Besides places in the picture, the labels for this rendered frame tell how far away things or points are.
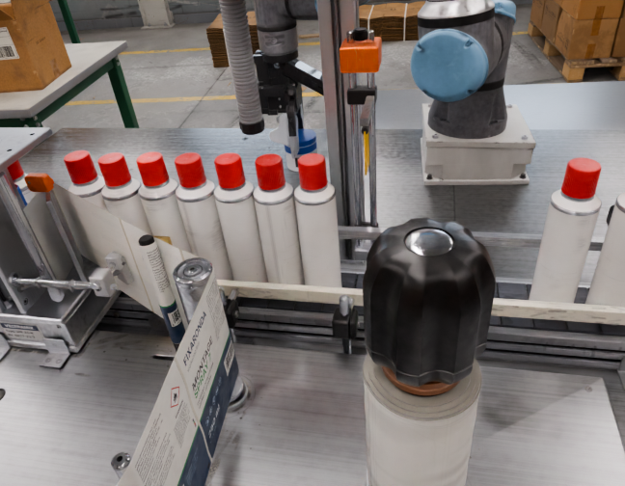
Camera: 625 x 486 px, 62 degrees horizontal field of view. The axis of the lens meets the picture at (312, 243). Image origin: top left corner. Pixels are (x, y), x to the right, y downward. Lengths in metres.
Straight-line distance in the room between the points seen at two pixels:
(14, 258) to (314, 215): 0.37
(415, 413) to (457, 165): 0.74
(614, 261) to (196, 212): 0.50
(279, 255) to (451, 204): 0.43
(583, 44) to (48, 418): 3.84
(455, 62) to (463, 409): 0.59
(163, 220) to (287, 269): 0.18
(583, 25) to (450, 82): 3.21
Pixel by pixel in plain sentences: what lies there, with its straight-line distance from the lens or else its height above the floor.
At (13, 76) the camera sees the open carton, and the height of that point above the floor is 0.83.
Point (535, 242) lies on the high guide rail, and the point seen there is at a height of 0.96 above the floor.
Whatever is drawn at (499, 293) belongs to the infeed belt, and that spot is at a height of 0.88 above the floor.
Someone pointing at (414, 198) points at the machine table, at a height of 0.83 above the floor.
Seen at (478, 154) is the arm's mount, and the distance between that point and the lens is 1.05.
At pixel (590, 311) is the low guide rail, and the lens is 0.70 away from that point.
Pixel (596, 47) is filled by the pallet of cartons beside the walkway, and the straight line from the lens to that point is 4.13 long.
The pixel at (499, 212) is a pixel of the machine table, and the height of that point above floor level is 0.83.
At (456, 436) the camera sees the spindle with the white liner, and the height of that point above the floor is 1.03.
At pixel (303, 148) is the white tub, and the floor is 0.88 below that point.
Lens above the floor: 1.37
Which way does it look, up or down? 36 degrees down
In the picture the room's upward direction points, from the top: 6 degrees counter-clockwise
